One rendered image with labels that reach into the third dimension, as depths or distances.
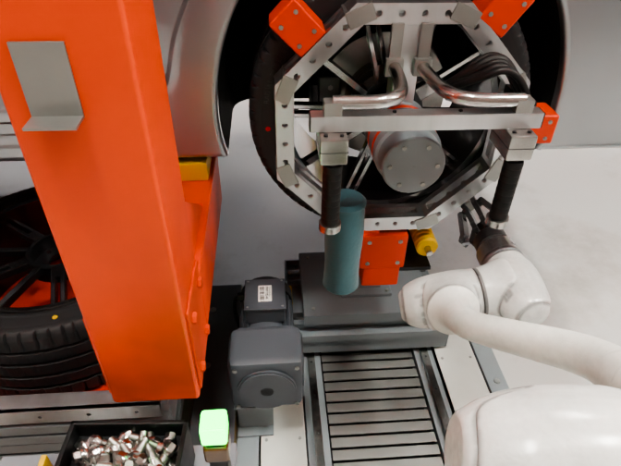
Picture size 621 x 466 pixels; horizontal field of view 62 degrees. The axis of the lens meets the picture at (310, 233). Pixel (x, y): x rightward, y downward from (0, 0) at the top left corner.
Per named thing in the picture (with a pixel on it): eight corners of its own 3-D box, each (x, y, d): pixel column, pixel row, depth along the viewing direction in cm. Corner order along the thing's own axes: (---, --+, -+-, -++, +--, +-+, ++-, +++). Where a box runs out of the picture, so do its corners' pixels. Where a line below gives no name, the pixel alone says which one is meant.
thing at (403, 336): (418, 272, 192) (422, 251, 186) (445, 348, 164) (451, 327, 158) (284, 277, 189) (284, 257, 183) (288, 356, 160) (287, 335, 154)
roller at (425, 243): (412, 199, 159) (415, 183, 155) (438, 262, 136) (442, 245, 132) (394, 200, 158) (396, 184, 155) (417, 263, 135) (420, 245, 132)
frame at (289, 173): (481, 213, 137) (541, -7, 104) (490, 227, 132) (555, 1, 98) (277, 219, 133) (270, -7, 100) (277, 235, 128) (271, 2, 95)
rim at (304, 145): (505, 62, 138) (369, -73, 116) (542, 96, 120) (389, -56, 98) (377, 190, 160) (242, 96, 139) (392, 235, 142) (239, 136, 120)
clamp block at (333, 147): (341, 141, 99) (343, 116, 96) (347, 165, 92) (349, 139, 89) (315, 141, 99) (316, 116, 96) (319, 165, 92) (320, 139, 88)
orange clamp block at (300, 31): (322, 21, 105) (291, -12, 101) (326, 33, 99) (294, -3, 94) (298, 46, 108) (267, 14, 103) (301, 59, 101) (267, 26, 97)
